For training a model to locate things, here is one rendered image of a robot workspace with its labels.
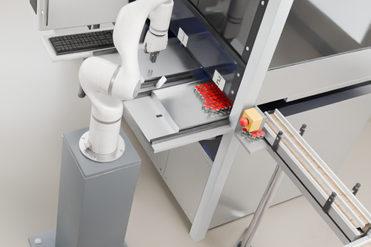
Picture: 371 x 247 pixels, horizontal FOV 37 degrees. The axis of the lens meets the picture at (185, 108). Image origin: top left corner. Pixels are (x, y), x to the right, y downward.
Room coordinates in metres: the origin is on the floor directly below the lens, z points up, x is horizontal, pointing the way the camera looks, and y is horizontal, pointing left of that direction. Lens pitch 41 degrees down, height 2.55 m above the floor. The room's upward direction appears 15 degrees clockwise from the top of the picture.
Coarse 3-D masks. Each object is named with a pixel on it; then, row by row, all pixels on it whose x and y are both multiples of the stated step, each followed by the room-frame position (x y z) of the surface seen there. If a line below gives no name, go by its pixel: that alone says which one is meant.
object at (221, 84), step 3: (216, 72) 2.04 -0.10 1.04; (216, 75) 2.03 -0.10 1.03; (219, 75) 2.02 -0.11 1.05; (213, 78) 2.04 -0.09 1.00; (216, 78) 2.03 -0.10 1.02; (219, 78) 2.01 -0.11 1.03; (222, 78) 2.00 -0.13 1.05; (216, 81) 2.02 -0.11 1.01; (222, 81) 1.99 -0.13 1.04; (216, 84) 2.02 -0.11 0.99; (219, 84) 2.00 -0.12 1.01; (222, 84) 1.99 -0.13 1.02; (219, 87) 2.00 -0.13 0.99; (222, 87) 1.98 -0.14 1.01
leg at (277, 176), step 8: (280, 168) 1.80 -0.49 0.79; (272, 176) 1.81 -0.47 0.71; (280, 176) 1.80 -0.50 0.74; (272, 184) 1.80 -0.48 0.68; (264, 192) 1.82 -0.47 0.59; (272, 192) 1.80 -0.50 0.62; (264, 200) 1.80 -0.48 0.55; (264, 208) 1.80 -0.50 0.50; (256, 216) 1.80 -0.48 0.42; (256, 224) 1.80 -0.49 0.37; (248, 232) 1.80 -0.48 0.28; (256, 232) 1.80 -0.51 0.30; (248, 240) 1.80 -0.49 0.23
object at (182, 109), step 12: (180, 84) 2.04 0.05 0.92; (192, 84) 2.08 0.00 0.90; (156, 96) 1.91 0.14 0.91; (168, 96) 1.97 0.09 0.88; (180, 96) 2.00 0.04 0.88; (192, 96) 2.02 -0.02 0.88; (168, 108) 1.90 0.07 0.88; (180, 108) 1.92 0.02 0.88; (192, 108) 1.94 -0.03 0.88; (168, 120) 1.81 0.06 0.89; (180, 120) 1.84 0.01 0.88; (192, 120) 1.86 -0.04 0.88; (204, 120) 1.88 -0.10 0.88; (216, 120) 1.87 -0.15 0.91
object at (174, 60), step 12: (144, 48) 2.29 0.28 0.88; (168, 48) 2.35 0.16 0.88; (180, 48) 2.38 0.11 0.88; (144, 60) 2.20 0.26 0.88; (156, 60) 2.22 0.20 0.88; (168, 60) 2.25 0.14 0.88; (180, 60) 2.27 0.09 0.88; (192, 60) 2.30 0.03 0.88; (144, 72) 2.10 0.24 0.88; (156, 72) 2.13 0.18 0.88; (168, 72) 2.15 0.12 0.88; (180, 72) 2.13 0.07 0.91; (192, 72) 2.18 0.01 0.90
